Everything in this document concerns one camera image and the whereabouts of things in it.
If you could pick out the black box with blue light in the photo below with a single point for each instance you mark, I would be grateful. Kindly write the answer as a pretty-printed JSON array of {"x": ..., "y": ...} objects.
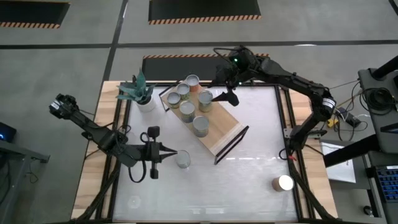
[{"x": 7, "y": 130}]

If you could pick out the apple label tin can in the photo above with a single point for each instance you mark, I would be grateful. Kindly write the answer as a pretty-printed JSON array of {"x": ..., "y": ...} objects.
[{"x": 283, "y": 183}]

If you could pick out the peas label tin can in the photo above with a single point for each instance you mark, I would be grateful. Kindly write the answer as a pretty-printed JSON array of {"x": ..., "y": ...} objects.
[
  {"x": 182, "y": 158},
  {"x": 201, "y": 124}
]

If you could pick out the small black knob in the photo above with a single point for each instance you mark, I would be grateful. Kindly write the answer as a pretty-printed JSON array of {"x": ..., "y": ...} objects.
[{"x": 367, "y": 210}]

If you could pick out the black aluminium table frame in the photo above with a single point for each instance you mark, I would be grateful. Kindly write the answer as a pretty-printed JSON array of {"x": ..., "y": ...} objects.
[{"x": 264, "y": 84}]

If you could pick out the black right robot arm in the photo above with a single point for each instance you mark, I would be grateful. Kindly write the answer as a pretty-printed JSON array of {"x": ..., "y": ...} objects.
[{"x": 280, "y": 73}]

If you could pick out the black diagonal support bar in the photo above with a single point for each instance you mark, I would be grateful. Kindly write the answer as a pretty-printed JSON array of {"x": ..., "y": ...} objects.
[{"x": 348, "y": 152}]

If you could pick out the grey side table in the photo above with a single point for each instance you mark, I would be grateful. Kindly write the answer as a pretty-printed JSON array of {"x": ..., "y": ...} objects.
[{"x": 25, "y": 154}]

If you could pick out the tin can with orange label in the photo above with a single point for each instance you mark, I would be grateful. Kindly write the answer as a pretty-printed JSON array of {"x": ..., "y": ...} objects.
[{"x": 192, "y": 81}]

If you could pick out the black hazard-striped floor mat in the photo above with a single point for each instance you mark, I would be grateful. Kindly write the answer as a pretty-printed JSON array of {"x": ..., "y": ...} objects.
[
  {"x": 202, "y": 9},
  {"x": 28, "y": 12},
  {"x": 180, "y": 67}
]

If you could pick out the artificial plant in white pot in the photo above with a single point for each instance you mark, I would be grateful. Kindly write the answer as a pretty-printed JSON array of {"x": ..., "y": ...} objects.
[{"x": 138, "y": 90}]

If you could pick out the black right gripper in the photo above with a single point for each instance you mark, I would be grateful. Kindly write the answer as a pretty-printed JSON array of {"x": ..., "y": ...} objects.
[{"x": 234, "y": 76}]

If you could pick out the wooden shelf with black frame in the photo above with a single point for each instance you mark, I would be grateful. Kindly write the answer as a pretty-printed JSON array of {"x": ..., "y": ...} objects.
[{"x": 224, "y": 124}]

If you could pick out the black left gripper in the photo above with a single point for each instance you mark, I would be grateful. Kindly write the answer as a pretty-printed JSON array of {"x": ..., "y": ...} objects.
[{"x": 152, "y": 154}]

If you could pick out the white paper sheet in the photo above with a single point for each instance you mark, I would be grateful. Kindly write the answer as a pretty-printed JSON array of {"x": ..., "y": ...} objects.
[{"x": 342, "y": 171}]

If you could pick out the yellow and green tin can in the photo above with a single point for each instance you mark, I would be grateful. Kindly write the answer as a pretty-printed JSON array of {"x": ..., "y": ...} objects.
[{"x": 173, "y": 98}]

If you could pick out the tin can with green label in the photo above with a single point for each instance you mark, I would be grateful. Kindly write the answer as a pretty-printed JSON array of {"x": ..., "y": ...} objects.
[{"x": 183, "y": 89}]

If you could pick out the grey equipment cart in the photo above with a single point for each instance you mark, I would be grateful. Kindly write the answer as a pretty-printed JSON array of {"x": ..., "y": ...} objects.
[{"x": 388, "y": 143}]

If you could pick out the berries label tin can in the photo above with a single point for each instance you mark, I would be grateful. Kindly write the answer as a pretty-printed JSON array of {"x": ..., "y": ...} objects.
[{"x": 187, "y": 109}]

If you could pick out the black power adapter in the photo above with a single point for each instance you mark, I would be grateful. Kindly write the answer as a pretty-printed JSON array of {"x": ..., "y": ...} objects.
[{"x": 349, "y": 118}]

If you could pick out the black stand pole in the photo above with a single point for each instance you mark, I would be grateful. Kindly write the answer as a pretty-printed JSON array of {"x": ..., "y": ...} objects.
[{"x": 385, "y": 70}]

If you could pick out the tin can with yellowish label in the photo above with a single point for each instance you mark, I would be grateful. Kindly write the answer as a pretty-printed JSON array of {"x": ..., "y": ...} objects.
[{"x": 205, "y": 98}]

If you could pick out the backlit computer keyboard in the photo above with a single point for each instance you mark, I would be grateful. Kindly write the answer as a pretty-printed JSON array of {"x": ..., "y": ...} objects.
[{"x": 388, "y": 183}]

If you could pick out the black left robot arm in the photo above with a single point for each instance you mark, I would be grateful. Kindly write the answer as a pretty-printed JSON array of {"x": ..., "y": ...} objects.
[{"x": 93, "y": 132}]

